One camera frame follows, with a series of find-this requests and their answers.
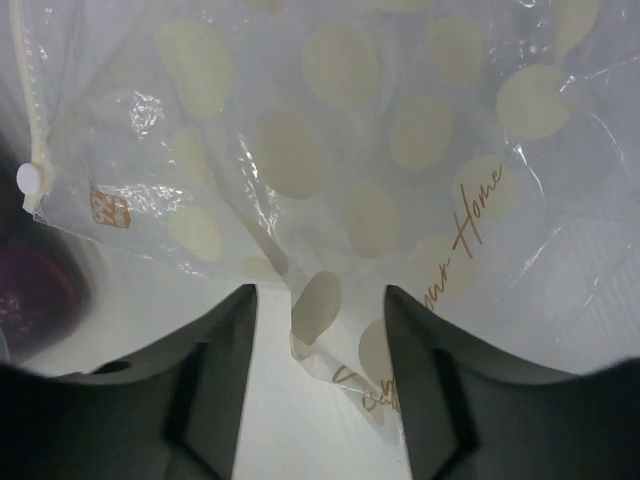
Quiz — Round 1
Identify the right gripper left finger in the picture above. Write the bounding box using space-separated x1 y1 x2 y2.
1 285 258 479

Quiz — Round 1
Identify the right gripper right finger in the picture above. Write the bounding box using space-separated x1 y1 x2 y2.
384 287 639 479

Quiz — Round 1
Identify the fake purple onion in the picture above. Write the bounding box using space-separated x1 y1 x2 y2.
1 247 80 362

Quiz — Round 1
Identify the clear zip top bag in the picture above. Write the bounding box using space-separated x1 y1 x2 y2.
9 1 639 441

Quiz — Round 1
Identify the grey transparent plastic container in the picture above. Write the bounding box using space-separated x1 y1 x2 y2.
1 139 91 364

